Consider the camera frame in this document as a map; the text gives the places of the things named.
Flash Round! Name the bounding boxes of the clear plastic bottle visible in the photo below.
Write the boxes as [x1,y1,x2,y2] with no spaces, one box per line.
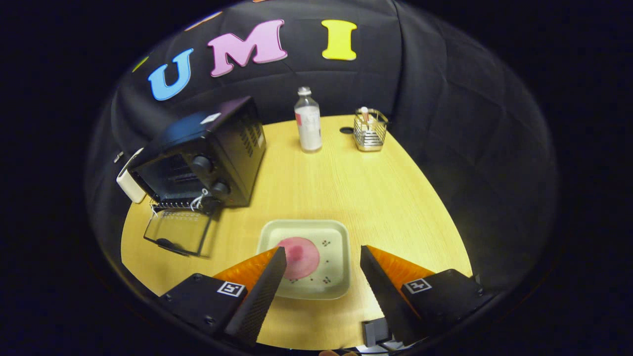
[294,87,323,153]

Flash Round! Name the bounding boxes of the black toaster oven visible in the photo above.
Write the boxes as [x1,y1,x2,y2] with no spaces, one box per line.
[128,95,268,258]

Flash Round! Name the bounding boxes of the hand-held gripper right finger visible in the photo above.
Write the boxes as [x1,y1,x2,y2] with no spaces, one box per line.
[360,245,495,347]

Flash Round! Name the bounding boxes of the white pop-up toaster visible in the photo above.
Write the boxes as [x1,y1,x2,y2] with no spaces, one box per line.
[116,147,147,204]

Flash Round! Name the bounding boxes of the metal wire basket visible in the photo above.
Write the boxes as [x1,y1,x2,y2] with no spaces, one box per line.
[353,107,389,152]

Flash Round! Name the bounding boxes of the cream square plate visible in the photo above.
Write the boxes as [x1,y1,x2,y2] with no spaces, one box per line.
[257,220,352,300]

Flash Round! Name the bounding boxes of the white cord loop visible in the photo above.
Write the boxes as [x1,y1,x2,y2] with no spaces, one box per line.
[190,188,211,211]

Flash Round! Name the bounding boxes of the black backdrop cloth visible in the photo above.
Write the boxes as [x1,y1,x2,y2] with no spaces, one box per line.
[87,0,559,297]

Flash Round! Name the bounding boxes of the pink round ham slice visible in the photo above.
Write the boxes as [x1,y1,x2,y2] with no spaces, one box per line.
[277,237,321,280]

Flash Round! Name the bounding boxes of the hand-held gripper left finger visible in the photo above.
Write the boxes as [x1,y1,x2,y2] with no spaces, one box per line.
[157,246,287,348]

